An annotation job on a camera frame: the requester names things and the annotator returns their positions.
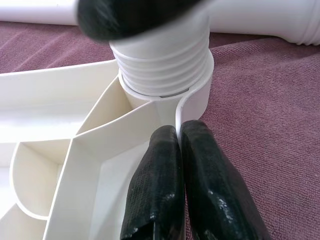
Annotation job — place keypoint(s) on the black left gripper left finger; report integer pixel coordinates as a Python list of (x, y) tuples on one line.
[(155, 187)]

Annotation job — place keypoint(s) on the white plastic children table top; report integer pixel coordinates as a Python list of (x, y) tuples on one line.
[(75, 120)]

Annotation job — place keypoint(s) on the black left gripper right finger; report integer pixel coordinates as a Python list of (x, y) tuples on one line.
[(215, 187)]

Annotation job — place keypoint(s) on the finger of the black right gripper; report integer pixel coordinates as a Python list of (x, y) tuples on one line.
[(130, 17)]

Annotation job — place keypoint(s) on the white plastic table leg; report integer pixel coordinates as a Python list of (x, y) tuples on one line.
[(250, 20), (162, 67)]

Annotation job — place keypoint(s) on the mauve cloth with white stripes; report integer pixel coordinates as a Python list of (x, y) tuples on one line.
[(262, 125)]

